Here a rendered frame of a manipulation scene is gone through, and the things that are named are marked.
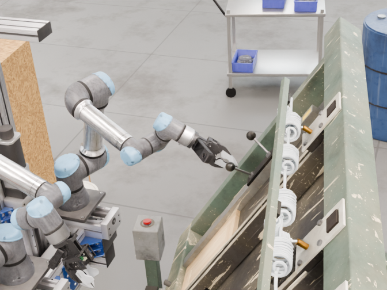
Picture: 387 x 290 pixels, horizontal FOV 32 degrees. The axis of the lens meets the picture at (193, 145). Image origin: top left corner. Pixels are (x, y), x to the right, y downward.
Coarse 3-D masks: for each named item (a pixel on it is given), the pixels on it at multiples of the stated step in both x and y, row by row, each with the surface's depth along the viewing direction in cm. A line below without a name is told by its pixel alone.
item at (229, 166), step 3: (228, 162) 262; (231, 162) 261; (228, 165) 261; (231, 165) 260; (234, 165) 262; (228, 168) 261; (231, 168) 260; (234, 168) 262; (237, 168) 263; (240, 171) 264; (243, 171) 264; (246, 171) 265; (252, 171) 266; (249, 174) 265; (252, 174) 265; (249, 177) 266
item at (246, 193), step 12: (312, 108) 246; (312, 120) 246; (264, 168) 261; (264, 180) 264; (240, 192) 273; (252, 192) 268; (240, 204) 272; (228, 216) 276; (216, 228) 281; (204, 240) 285; (192, 252) 292
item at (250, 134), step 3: (249, 132) 261; (252, 132) 261; (246, 135) 262; (249, 135) 261; (252, 135) 261; (255, 135) 262; (249, 138) 261; (252, 138) 261; (255, 138) 262; (255, 141) 262; (258, 141) 261; (261, 144) 261; (261, 147) 261; (264, 147) 261; (264, 150) 260; (267, 150) 260; (267, 153) 259; (270, 153) 258; (267, 156) 259
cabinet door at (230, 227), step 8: (232, 216) 273; (224, 224) 278; (232, 224) 267; (224, 232) 272; (232, 232) 261; (216, 240) 276; (224, 240) 267; (208, 248) 280; (216, 248) 271; (200, 256) 285; (208, 256) 275; (192, 264) 290; (200, 264) 279; (192, 272) 284; (184, 280) 288; (192, 280) 277; (184, 288) 281
